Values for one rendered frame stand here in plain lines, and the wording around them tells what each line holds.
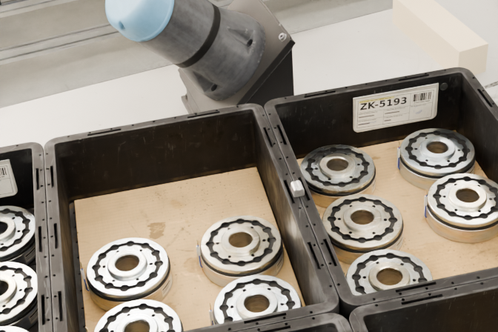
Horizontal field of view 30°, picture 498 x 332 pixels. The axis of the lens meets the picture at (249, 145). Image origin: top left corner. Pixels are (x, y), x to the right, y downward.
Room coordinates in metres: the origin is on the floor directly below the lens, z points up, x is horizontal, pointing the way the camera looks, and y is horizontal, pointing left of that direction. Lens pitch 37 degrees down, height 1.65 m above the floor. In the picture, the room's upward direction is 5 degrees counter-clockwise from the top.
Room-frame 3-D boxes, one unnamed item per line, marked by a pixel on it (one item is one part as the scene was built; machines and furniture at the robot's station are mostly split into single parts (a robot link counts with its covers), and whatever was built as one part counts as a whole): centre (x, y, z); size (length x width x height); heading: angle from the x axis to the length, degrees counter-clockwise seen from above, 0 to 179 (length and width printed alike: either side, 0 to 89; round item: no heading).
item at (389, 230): (0.88, -0.13, 0.86); 0.10 x 0.10 x 0.01
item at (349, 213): (0.88, -0.13, 0.86); 0.05 x 0.05 x 0.01
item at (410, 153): (1.00, -0.26, 0.86); 0.10 x 0.10 x 0.01
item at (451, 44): (1.53, -0.38, 0.73); 0.24 x 0.06 x 0.06; 19
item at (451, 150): (1.00, -0.26, 0.86); 0.05 x 0.05 x 0.01
